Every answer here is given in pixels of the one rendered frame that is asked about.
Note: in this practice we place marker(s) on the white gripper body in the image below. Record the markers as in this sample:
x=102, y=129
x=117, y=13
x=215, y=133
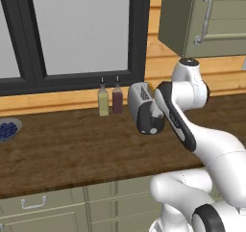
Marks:
x=156, y=108

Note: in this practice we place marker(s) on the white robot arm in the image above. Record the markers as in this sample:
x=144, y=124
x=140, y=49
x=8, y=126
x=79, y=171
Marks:
x=217, y=152

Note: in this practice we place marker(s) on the silver and black toaster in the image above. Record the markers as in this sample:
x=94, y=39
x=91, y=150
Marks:
x=142, y=114

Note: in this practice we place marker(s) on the dark red sauce bottle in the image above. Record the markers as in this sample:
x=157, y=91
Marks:
x=117, y=101

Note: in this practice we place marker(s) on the pale yellow oil bottle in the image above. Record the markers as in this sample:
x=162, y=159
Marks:
x=103, y=102

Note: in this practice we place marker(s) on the olive green base drawer stack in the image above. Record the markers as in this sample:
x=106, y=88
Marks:
x=121, y=207

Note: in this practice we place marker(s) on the black framed window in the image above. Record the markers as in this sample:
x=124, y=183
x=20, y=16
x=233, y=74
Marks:
x=80, y=30

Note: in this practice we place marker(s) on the olive green drawer front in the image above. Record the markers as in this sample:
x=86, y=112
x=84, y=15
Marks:
x=64, y=201

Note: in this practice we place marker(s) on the grey bowl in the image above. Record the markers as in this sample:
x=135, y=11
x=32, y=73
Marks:
x=16, y=124

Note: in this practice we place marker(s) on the blue berries pile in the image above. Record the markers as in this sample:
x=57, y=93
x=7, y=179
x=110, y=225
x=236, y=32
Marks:
x=7, y=130

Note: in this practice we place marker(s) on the olive green base cupboard door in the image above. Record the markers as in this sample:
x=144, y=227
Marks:
x=48, y=223

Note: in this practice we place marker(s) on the olive green wall cupboard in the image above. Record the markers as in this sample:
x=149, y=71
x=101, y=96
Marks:
x=174, y=20

